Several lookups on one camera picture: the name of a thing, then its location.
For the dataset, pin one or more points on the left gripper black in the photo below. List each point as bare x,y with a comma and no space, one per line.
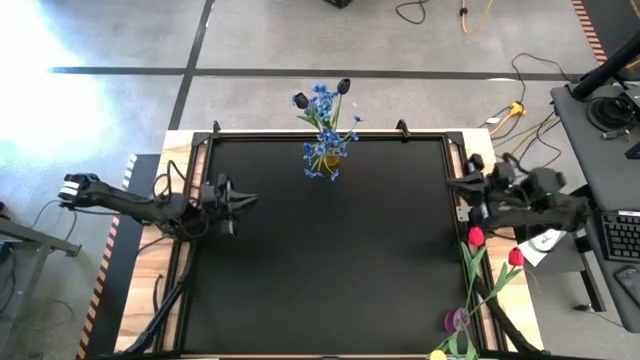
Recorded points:
220,212

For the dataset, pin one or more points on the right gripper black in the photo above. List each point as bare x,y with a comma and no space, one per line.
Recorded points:
492,200

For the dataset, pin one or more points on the red artificial tulip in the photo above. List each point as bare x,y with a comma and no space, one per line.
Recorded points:
515,257
476,236

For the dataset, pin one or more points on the blue artificial flower bunch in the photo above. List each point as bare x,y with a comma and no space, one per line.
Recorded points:
325,105
327,137

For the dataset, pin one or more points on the yellow artificial tulip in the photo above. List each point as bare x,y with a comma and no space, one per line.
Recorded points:
437,355

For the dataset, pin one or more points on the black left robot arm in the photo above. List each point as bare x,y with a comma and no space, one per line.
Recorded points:
125,202

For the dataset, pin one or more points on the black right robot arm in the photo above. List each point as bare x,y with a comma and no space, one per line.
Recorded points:
550,212

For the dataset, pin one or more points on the gold studded vase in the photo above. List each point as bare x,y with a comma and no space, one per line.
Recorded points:
333,161

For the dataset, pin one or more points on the black table clamp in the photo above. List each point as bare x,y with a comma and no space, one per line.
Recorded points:
216,127
403,128

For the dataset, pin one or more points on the white paper sheet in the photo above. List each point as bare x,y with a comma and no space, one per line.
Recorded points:
540,252

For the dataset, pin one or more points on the dark purple artificial tulip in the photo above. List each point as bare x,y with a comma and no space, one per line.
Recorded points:
343,85
301,100

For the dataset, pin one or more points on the black floor mat striped edge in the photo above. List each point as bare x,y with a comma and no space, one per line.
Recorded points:
125,250

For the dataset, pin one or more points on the grey side desk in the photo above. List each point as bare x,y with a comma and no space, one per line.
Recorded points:
595,165

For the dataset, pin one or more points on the black keyboard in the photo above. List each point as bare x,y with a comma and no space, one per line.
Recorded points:
622,235

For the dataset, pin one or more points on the black pole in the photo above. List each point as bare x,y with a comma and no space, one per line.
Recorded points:
600,75

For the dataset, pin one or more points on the grey metal stand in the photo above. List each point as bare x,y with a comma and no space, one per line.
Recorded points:
30,237

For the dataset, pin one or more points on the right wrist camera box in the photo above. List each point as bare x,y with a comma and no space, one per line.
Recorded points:
502,172

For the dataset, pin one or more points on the black diagonal frame strut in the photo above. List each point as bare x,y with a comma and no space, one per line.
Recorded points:
165,310
505,325

